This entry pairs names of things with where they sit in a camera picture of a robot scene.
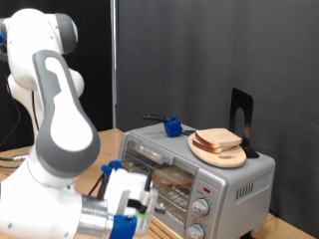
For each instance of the metal spatula with blue block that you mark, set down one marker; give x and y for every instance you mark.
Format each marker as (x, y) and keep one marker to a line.
(173, 127)

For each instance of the silver toaster oven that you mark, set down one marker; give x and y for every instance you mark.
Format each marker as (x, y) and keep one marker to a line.
(232, 186)

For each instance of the black backdrop curtain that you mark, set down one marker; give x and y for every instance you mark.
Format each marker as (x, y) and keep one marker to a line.
(96, 66)

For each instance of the round wooden cutting board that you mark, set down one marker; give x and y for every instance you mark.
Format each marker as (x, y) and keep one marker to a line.
(229, 160)

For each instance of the silver metal pole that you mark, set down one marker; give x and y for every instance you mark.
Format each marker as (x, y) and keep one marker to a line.
(114, 66)

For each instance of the white bread slice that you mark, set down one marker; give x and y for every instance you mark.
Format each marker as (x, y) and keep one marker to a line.
(217, 136)
(176, 177)
(207, 149)

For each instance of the black metal bookend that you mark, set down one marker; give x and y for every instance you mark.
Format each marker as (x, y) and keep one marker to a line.
(240, 103)

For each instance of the dark grey backdrop curtain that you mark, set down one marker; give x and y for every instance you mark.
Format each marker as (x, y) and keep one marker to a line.
(232, 49)

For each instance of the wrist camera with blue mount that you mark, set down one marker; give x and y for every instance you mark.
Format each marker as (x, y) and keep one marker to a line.
(129, 186)

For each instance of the silver oven knob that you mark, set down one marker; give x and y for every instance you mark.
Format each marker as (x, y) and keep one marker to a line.
(201, 207)
(196, 231)

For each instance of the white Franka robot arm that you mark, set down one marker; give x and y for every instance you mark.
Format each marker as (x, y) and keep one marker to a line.
(63, 132)

